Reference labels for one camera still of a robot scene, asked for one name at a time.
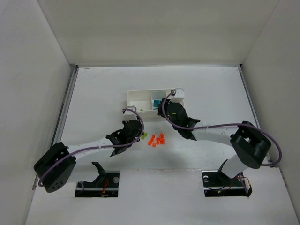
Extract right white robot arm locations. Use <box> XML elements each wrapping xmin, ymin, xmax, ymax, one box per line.
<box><xmin>157</xmin><ymin>100</ymin><xmax>271</xmax><ymax>179</ymax></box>

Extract long teal lego brick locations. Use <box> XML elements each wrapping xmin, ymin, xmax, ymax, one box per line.
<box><xmin>153</xmin><ymin>100</ymin><xmax>162</xmax><ymax>106</ymax></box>

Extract white three-compartment container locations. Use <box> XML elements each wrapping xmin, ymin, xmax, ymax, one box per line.
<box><xmin>127</xmin><ymin>89</ymin><xmax>184</xmax><ymax>121</ymax></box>

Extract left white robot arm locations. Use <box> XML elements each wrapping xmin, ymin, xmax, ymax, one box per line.
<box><xmin>34</xmin><ymin>119</ymin><xmax>144</xmax><ymax>193</ymax></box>

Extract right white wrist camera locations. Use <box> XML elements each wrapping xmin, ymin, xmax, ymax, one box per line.
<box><xmin>171</xmin><ymin>88</ymin><xmax>185</xmax><ymax>103</ymax></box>

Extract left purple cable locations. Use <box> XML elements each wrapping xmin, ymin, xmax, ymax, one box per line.
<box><xmin>37</xmin><ymin>108</ymin><xmax>145</xmax><ymax>187</ymax></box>

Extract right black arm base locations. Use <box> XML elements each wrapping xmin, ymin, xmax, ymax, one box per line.
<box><xmin>202</xmin><ymin>160</ymin><xmax>253</xmax><ymax>197</ymax></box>

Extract purple cable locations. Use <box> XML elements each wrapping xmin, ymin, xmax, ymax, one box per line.
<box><xmin>37</xmin><ymin>108</ymin><xmax>145</xmax><ymax>187</ymax></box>
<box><xmin>161</xmin><ymin>90</ymin><xmax>283</xmax><ymax>166</ymax></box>

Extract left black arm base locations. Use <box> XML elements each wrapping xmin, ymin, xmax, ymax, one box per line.
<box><xmin>75</xmin><ymin>162</ymin><xmax>120</xmax><ymax>198</ymax></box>

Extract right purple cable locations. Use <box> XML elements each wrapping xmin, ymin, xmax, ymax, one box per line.
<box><xmin>161</xmin><ymin>90</ymin><xmax>283</xmax><ymax>166</ymax></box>

